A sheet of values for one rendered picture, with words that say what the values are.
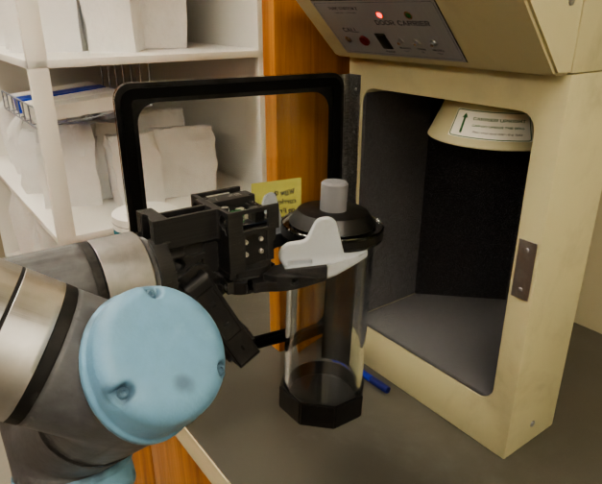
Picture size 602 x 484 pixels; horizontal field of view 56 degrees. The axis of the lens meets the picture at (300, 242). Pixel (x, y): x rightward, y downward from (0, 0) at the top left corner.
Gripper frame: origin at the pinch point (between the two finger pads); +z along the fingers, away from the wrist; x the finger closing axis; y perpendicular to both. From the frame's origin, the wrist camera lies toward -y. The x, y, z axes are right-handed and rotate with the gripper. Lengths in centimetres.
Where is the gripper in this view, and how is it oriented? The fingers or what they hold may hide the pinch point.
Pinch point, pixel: (327, 245)
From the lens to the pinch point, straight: 60.0
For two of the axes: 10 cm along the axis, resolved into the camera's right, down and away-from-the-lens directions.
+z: 8.1, -2.1, 5.5
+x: -5.9, -3.0, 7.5
